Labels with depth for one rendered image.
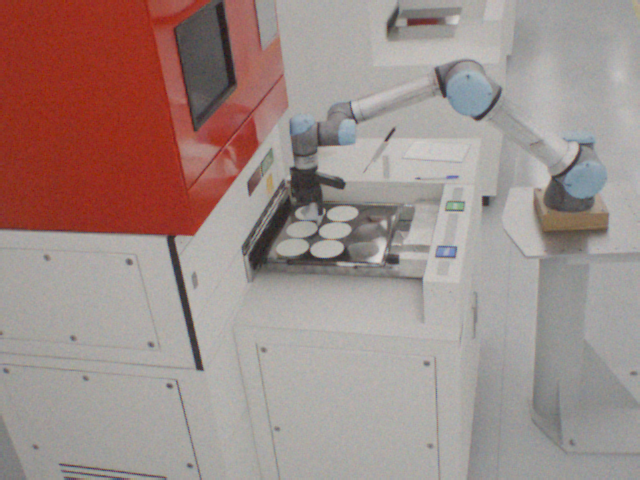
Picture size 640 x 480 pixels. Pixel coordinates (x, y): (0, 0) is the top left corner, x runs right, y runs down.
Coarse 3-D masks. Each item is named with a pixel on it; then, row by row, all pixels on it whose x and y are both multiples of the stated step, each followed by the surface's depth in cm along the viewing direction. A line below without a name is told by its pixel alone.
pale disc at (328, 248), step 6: (324, 240) 234; (330, 240) 234; (312, 246) 231; (318, 246) 231; (324, 246) 231; (330, 246) 230; (336, 246) 230; (342, 246) 230; (312, 252) 229; (318, 252) 228; (324, 252) 228; (330, 252) 227; (336, 252) 227
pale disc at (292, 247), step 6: (288, 240) 236; (294, 240) 236; (300, 240) 235; (282, 246) 234; (288, 246) 233; (294, 246) 233; (300, 246) 232; (306, 246) 232; (282, 252) 230; (288, 252) 230; (294, 252) 230; (300, 252) 229
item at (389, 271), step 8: (272, 264) 235; (280, 264) 234; (296, 264) 233; (304, 264) 233; (312, 264) 232; (280, 272) 236; (288, 272) 235; (296, 272) 234; (304, 272) 234; (312, 272) 233; (320, 272) 232; (328, 272) 231; (336, 272) 230; (344, 272) 230; (352, 272) 229; (360, 272) 228; (368, 272) 228; (376, 272) 227; (384, 272) 226; (392, 272) 225
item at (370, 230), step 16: (368, 208) 249; (384, 208) 247; (288, 224) 245; (320, 224) 243; (352, 224) 240; (368, 224) 240; (384, 224) 238; (320, 240) 234; (336, 240) 233; (352, 240) 232; (368, 240) 231; (384, 240) 230; (272, 256) 229; (288, 256) 228; (304, 256) 227; (336, 256) 225; (352, 256) 224; (368, 256) 223
